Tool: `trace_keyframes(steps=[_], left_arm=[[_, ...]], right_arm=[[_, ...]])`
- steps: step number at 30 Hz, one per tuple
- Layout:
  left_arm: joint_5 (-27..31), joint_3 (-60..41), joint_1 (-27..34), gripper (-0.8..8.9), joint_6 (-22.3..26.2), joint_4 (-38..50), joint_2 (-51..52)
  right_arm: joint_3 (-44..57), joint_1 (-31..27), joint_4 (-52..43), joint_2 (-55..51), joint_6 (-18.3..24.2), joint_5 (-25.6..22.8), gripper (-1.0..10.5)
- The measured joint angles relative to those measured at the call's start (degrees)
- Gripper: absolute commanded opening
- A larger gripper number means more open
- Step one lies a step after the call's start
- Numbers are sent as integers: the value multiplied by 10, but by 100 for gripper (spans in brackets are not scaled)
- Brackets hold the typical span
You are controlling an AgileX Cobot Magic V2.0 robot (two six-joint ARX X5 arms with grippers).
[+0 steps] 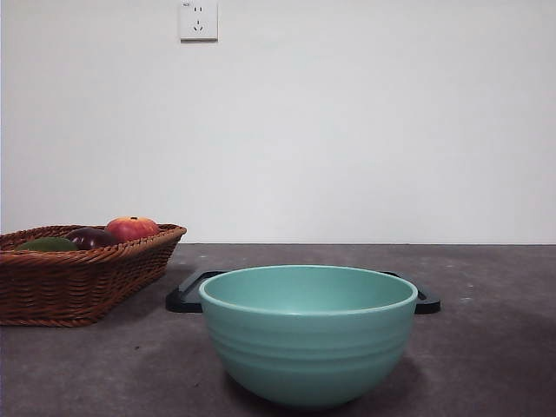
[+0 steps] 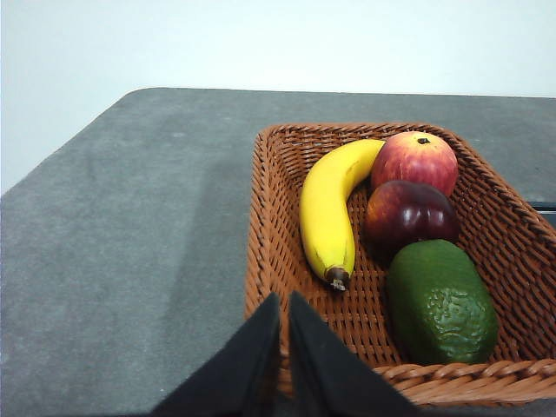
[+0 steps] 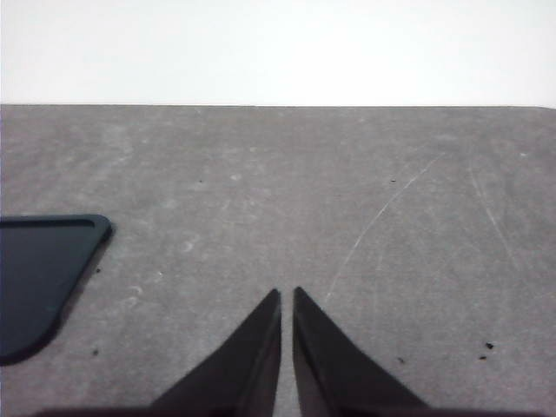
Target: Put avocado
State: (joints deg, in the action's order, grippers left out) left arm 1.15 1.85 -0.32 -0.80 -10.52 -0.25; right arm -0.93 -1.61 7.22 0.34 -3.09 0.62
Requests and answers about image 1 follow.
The teal ribbed bowl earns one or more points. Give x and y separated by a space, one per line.
308 347

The green avocado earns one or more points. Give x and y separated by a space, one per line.
45 245

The dark rectangular tray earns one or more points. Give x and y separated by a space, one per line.
184 299

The red apple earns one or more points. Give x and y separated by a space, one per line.
132 228

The dark purple plum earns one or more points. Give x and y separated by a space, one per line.
93 239

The brown wicker basket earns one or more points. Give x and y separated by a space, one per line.
65 286

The white wall socket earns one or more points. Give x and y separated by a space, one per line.
199 21

